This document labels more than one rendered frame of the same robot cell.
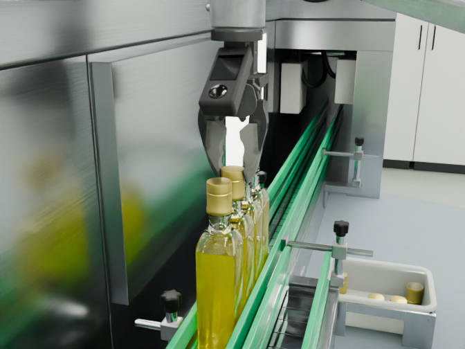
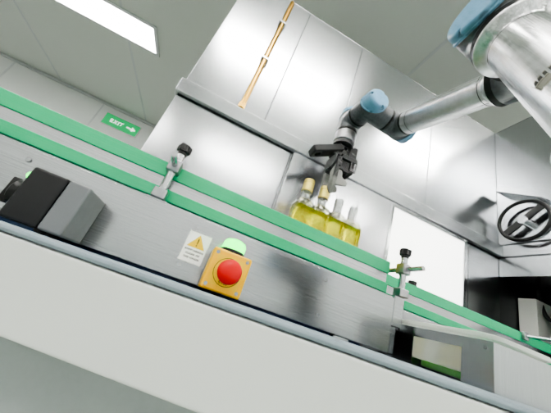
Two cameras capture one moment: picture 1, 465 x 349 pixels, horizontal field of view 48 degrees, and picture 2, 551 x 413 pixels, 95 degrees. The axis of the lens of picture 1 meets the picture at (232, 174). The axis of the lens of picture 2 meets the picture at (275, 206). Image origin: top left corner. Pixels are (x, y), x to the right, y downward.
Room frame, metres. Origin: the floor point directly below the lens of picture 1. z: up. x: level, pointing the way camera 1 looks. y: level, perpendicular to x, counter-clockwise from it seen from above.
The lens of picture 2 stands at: (0.25, -0.56, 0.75)
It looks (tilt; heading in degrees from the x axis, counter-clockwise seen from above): 22 degrees up; 61
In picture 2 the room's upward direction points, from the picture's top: 19 degrees clockwise
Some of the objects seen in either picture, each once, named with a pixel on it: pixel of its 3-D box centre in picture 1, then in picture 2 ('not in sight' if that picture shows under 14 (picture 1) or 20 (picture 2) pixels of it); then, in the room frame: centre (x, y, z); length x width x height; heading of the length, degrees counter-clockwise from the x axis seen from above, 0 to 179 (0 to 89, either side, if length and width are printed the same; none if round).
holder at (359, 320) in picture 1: (361, 299); (452, 358); (0.96, -0.27, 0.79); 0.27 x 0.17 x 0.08; 74
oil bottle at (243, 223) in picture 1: (232, 275); (311, 238); (0.71, 0.00, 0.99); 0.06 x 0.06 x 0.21; 74
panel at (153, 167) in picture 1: (214, 120); (380, 238); (1.08, 0.04, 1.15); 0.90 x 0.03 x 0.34; 164
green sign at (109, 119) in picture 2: not in sight; (120, 124); (-0.37, 3.53, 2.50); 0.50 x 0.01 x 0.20; 164
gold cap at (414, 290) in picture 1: (414, 295); not in sight; (0.98, -0.39, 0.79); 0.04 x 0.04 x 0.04
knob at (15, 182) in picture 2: not in sight; (18, 192); (0.12, -0.03, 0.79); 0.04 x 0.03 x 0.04; 74
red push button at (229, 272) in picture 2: not in sight; (228, 272); (0.43, -0.16, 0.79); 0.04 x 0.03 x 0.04; 164
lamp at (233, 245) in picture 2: not in sight; (234, 247); (0.44, -0.12, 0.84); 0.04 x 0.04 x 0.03
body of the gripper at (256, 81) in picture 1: (238, 74); (341, 159); (0.74, -0.01, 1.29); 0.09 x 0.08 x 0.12; 164
